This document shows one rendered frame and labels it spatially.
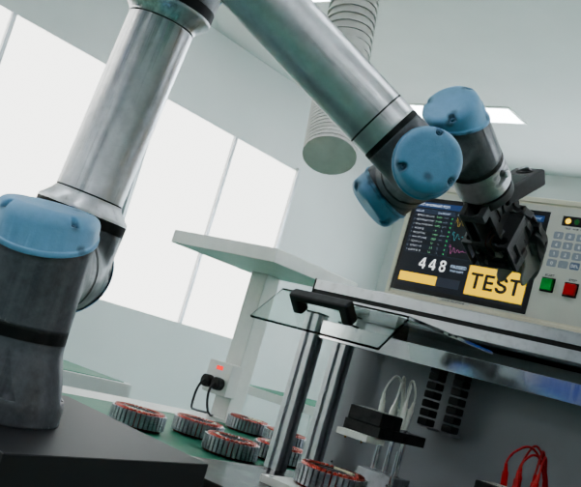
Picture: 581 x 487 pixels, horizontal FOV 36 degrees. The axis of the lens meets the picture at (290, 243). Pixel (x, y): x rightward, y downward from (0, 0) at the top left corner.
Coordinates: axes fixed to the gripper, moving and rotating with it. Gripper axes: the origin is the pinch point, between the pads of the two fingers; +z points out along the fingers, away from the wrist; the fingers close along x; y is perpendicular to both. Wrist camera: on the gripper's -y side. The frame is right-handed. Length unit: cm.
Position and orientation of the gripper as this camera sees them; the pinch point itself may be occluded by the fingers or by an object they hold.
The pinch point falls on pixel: (530, 269)
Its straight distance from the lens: 137.8
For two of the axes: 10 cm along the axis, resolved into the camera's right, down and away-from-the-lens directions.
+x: 7.5, 1.3, -6.5
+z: 4.3, 6.5, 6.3
